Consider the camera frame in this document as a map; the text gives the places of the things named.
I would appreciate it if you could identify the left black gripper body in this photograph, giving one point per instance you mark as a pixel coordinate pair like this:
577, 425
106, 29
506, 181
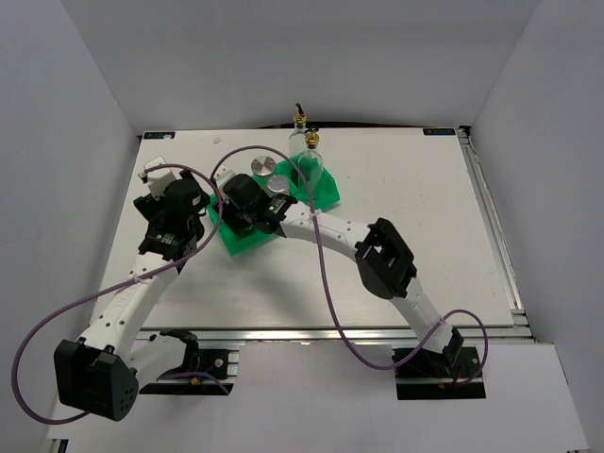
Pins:
197, 228

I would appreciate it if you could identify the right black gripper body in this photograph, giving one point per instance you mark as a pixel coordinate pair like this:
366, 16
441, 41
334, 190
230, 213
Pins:
228, 207

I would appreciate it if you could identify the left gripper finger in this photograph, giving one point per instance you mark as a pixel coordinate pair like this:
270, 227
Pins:
147, 206
193, 195

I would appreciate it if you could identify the blue label silver lid shaker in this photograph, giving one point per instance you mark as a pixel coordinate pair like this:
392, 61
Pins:
278, 184

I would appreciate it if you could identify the jar with silver lid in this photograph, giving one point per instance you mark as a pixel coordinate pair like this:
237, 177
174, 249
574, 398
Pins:
263, 166

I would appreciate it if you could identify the glass bottle gold black pourer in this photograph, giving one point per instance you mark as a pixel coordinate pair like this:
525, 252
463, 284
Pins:
311, 162

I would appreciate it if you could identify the glass bottle with dark bottom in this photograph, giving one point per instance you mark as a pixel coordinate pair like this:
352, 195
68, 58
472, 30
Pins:
296, 142

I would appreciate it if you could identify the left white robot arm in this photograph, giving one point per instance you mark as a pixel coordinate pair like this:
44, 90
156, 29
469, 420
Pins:
100, 373

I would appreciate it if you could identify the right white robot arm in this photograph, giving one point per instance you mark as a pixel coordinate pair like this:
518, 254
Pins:
385, 262

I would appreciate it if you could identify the green three-compartment bin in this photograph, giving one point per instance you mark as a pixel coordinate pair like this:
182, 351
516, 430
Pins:
307, 189

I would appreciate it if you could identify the left blue table label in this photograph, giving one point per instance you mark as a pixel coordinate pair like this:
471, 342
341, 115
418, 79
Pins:
158, 135

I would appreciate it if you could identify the blue table label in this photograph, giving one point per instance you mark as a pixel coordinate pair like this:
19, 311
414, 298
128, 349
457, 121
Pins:
439, 131
158, 135

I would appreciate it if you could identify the right blue table label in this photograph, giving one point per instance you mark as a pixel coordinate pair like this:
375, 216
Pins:
439, 131

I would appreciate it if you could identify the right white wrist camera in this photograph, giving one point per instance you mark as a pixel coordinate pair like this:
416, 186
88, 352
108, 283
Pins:
223, 175

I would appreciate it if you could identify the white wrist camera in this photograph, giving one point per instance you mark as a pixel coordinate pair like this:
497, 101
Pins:
158, 180
223, 175

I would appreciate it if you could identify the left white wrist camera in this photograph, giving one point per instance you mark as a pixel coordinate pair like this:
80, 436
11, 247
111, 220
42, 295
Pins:
158, 180

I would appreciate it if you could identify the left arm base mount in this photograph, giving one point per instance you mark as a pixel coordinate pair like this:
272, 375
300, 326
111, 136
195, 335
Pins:
219, 361

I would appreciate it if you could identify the front aluminium table rail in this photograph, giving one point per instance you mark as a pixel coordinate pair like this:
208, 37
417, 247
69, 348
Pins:
283, 335

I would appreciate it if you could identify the aluminium table rail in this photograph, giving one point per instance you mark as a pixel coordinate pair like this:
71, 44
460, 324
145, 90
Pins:
494, 230
283, 335

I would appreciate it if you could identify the right aluminium table rail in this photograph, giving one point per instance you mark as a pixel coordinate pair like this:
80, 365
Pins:
494, 230

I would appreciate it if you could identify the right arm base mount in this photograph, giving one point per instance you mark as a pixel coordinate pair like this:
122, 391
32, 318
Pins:
421, 380

